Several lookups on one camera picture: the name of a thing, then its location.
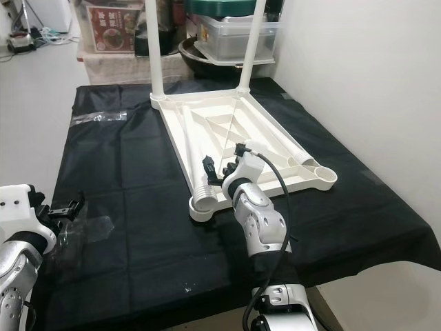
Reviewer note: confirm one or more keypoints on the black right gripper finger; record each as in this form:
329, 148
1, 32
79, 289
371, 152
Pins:
211, 171

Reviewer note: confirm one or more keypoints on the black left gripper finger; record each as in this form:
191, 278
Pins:
77, 204

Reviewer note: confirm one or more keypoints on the white plastic children table top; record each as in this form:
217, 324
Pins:
255, 124

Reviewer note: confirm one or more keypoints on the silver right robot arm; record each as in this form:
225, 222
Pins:
262, 221

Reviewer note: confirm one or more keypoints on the clear tape cross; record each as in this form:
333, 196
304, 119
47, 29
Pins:
89, 229

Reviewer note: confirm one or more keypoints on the black tablecloth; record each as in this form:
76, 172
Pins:
131, 262

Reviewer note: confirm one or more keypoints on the clear tape strip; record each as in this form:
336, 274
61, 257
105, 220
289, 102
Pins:
100, 118

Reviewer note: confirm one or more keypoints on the black wok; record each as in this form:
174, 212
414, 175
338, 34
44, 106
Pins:
200, 69

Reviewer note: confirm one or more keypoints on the clear plastic food container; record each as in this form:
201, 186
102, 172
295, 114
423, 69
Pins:
227, 38

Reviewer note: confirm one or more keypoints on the dark plastic bag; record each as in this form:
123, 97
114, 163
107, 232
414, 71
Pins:
169, 31

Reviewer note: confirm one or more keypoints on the white appliance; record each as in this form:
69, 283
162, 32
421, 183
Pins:
52, 14

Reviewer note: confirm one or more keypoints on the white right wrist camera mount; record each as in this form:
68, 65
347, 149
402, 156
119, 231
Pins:
244, 165

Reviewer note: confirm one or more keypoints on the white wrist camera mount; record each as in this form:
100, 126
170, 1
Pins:
17, 207
244, 165

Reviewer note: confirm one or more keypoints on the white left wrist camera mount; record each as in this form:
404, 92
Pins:
17, 207

